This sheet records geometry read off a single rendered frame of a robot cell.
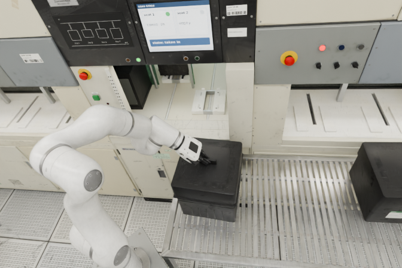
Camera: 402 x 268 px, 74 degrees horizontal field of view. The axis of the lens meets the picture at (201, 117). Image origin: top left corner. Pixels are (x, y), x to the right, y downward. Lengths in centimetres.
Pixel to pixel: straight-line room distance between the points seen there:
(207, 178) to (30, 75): 103
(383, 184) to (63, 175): 120
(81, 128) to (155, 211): 167
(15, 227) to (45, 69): 171
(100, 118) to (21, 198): 230
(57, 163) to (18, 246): 204
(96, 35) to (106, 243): 82
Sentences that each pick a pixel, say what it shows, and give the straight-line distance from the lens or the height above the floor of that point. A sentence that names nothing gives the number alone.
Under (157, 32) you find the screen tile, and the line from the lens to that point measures 117.
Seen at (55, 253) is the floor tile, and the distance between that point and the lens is 259.
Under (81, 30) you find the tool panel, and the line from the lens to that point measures 130.
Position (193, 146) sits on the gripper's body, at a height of 117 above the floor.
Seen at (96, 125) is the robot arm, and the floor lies 157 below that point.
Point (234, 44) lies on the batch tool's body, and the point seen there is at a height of 149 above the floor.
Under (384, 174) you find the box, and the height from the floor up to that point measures 101.
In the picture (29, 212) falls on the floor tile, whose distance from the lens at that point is 292.
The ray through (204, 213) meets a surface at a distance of 141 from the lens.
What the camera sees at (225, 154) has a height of 106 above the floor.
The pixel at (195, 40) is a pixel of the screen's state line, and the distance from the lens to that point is 115.
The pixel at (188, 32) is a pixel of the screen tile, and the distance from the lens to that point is 114.
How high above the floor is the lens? 209
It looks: 46 degrees down
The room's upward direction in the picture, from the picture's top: 9 degrees counter-clockwise
